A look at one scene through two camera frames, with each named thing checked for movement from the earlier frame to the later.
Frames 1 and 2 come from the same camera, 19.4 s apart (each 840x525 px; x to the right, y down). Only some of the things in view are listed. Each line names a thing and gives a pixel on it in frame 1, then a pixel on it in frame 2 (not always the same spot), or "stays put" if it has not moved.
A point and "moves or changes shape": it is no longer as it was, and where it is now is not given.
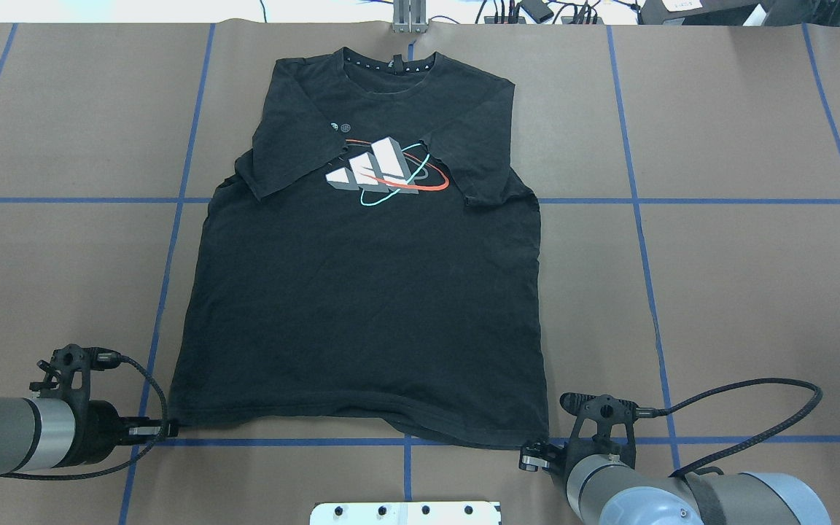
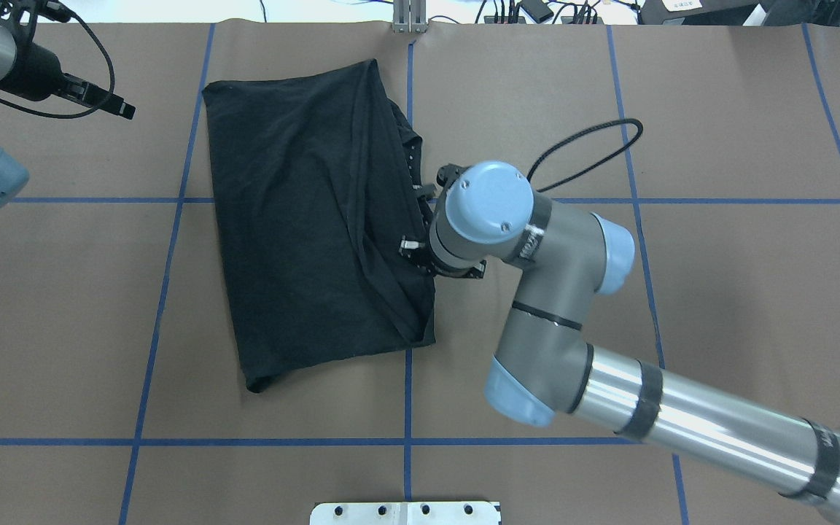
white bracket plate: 450,512 stays put
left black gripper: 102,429 → 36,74
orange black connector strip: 491,20 stays put
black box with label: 695,12 stays put
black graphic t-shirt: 371,262 moves or changes shape
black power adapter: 537,9 stays put
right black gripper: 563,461 → 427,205
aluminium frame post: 410,16 stays put
